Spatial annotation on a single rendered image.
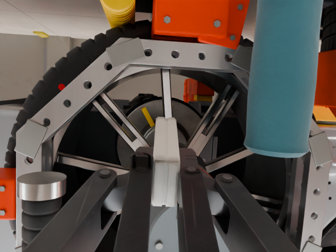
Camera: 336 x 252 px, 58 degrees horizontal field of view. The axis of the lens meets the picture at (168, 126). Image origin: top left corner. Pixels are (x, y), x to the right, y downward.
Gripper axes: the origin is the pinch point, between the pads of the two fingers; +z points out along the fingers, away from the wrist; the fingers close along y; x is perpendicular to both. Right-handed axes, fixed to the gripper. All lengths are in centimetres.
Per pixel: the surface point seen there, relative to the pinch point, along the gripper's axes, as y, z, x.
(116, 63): -7.8, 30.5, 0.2
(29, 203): -11.9, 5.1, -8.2
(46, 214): -10.4, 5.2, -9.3
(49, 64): -153, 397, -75
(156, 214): -0.2, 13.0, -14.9
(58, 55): -141, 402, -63
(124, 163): -12, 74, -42
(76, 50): -16.4, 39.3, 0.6
